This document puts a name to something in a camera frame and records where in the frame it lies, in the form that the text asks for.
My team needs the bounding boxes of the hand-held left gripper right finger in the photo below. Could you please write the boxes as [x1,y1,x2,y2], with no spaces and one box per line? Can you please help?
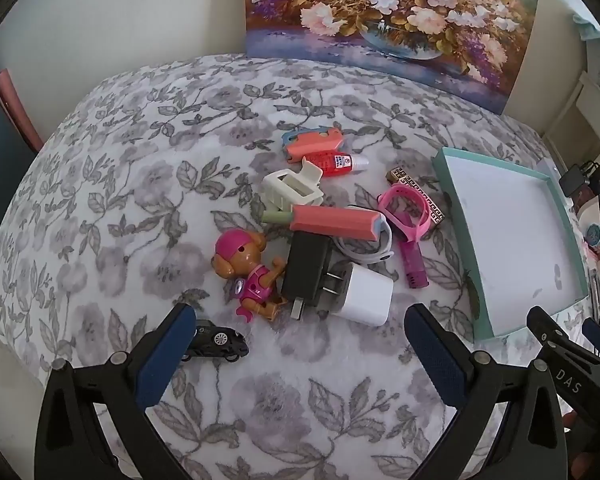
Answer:
[404,303,568,480]

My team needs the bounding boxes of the gold patterned small box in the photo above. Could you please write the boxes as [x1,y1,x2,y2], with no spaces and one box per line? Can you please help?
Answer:
[386,167,448,226]

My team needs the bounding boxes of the short orange blue toy knife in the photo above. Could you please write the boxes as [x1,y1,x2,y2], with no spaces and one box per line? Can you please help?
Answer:
[280,127,343,163]

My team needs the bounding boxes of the teal shallow box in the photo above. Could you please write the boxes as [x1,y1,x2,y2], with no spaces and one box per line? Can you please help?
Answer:
[431,146,590,337]

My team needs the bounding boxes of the pink panel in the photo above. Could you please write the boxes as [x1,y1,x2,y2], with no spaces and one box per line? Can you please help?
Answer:
[0,69,44,152]

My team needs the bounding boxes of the white charger plug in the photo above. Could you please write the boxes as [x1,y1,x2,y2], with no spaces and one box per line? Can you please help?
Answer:
[325,262,395,328]

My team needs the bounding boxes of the cream hair claw clip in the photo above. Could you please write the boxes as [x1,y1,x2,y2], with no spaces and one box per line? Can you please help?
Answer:
[261,156,326,211]

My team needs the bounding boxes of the floral canvas painting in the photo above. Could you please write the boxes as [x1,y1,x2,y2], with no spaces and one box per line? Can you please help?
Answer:
[244,0,541,115]

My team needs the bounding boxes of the white cable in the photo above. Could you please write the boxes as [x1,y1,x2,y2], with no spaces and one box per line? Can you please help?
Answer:
[332,205,396,266]

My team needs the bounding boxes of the black charger plug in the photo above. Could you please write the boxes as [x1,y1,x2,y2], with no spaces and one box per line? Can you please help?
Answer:
[280,232,343,321]

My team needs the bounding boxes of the white shelf unit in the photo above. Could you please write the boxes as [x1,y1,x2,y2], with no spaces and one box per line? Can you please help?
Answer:
[542,72,600,161]

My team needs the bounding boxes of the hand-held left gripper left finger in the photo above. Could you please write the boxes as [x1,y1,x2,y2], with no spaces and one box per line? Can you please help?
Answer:
[34,303,201,480]

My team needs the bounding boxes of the black toy car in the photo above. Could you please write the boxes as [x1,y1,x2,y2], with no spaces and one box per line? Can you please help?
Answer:
[180,319,250,363]

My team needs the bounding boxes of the pink puppy toy figure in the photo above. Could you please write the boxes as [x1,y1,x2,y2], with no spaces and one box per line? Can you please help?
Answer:
[212,229,288,322]

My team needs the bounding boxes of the teal cloth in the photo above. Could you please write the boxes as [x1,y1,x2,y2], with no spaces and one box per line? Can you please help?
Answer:
[574,9,600,42]

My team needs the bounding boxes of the dark panel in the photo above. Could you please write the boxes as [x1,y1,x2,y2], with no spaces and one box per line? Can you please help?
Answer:
[0,80,36,241]

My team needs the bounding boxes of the black power adapter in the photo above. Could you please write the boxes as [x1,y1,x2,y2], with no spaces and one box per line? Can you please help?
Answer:
[559,165,588,197]

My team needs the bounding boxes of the white power strip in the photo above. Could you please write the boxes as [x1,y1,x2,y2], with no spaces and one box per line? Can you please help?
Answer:
[535,157,561,182]

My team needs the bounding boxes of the grey floral blanket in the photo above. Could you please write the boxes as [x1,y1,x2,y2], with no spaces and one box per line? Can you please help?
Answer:
[0,52,588,480]

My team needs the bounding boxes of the red glue bottle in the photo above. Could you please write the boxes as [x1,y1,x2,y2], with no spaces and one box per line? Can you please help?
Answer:
[307,150,370,178]

